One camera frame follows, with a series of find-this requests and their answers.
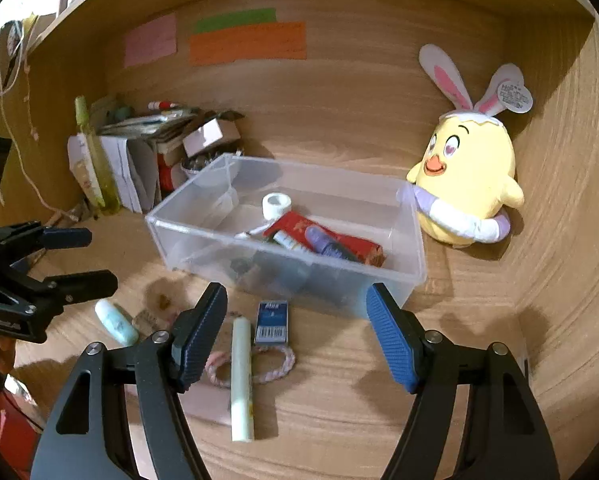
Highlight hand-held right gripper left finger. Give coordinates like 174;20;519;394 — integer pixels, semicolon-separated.
30;282;229;480

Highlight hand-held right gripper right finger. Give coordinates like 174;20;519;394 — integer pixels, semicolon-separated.
366;282;560;480

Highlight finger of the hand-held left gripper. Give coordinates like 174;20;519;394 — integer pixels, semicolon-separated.
27;270;119;311
0;221;93;268

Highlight light blue tube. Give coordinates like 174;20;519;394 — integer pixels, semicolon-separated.
94;299;140;347

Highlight cream stick tube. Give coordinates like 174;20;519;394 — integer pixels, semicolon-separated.
231;317;255;442

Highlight small blue box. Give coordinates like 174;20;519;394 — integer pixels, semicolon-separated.
254;301;290;345

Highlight pink braided bracelet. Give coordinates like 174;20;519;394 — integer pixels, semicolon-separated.
206;344;297;388

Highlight clear plastic storage box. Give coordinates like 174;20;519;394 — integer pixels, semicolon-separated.
144;154;427;320

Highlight purple grey marker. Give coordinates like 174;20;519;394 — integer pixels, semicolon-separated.
304;226;360;261

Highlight white pen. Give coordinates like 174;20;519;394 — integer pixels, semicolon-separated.
234;224;276;241

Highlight red packet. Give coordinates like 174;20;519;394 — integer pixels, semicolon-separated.
264;211;384;266

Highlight white tape roll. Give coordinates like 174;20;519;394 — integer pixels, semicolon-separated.
262;193;294;222

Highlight beige lotion bottle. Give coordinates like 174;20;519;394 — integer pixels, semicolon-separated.
72;152;100;201

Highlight yellow-green spray bottle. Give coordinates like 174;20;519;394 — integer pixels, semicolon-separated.
74;96;123;216

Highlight folded white paper sheets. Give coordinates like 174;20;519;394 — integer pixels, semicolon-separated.
68;132;160;213

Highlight red garment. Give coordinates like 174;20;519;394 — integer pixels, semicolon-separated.
0;390;45;456

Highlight red carton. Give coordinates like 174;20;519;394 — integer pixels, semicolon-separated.
158;152;185;193

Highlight stack of booklets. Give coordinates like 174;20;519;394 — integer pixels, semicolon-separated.
97;105;200;142

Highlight white bowl of marbles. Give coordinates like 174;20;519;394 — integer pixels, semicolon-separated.
181;152;223;179

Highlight small white cardboard box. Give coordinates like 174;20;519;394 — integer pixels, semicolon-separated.
182;110;245;158

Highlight yellow chick plush toy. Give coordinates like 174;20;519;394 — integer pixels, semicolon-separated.
406;44;535;250

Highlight pink sticky note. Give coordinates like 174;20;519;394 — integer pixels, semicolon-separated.
124;14;179;68

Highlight orange sticky note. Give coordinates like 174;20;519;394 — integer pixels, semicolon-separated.
188;21;307;66

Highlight green sticky note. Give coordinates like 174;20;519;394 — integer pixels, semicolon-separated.
194;7;278;34

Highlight beaded string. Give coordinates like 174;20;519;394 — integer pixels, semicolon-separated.
22;55;75;221

